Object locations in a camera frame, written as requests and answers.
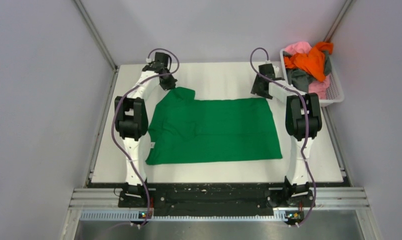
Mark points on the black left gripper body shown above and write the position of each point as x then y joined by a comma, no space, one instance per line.
169,82

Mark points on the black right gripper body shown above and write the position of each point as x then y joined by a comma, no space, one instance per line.
257,88

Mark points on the green t-shirt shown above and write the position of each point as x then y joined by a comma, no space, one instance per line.
186,130

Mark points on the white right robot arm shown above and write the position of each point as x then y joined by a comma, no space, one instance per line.
303,121

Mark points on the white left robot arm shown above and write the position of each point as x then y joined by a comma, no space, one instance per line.
130,122

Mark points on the grey t-shirt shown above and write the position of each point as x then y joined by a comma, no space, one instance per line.
298,81

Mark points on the orange t-shirt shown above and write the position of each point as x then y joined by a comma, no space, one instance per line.
308,59

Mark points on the pink t-shirt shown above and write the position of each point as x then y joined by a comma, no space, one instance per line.
315,89

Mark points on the white laundry basket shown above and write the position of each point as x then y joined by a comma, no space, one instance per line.
329,91

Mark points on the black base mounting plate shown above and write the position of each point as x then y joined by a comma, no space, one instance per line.
227,209

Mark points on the aluminium frame rail left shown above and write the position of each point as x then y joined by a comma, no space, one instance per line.
102,48

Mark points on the aluminium frame rail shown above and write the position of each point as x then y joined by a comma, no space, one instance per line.
102,48
338,20

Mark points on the aluminium frame rail right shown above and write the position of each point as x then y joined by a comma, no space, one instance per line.
338,20

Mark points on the white slotted cable duct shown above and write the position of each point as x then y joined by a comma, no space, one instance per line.
138,216

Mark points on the aluminium front rail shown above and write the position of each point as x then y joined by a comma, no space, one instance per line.
326,198

